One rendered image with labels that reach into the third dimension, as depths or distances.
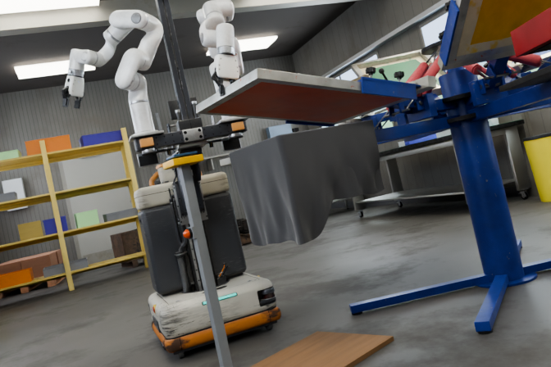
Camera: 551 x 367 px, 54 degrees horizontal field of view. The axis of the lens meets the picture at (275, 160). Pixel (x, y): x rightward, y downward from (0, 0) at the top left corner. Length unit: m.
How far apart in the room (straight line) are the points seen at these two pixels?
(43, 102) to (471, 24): 9.46
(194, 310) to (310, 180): 1.11
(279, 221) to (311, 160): 0.28
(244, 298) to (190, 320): 0.30
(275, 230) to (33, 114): 9.06
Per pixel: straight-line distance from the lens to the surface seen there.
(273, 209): 2.21
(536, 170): 6.13
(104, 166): 10.79
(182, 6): 7.43
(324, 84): 2.16
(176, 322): 2.91
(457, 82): 3.07
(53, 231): 7.61
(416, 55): 4.50
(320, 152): 2.16
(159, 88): 11.19
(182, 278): 3.16
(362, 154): 2.29
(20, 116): 11.02
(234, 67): 2.28
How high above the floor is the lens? 0.77
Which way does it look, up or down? 2 degrees up
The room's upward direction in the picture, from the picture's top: 12 degrees counter-clockwise
